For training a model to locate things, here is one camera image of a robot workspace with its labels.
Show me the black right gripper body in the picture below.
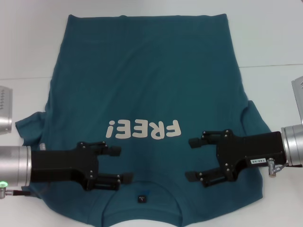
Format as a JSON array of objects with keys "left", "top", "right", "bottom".
[{"left": 216, "top": 129, "right": 284, "bottom": 182}]

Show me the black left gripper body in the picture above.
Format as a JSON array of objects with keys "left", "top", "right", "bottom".
[{"left": 30, "top": 141, "right": 99, "bottom": 191}]

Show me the blue FREE print t-shirt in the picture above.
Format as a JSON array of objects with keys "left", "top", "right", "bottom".
[{"left": 15, "top": 14, "right": 272, "bottom": 227}]

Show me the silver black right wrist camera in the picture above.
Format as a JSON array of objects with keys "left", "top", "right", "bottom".
[{"left": 290, "top": 75, "right": 303, "bottom": 125}]

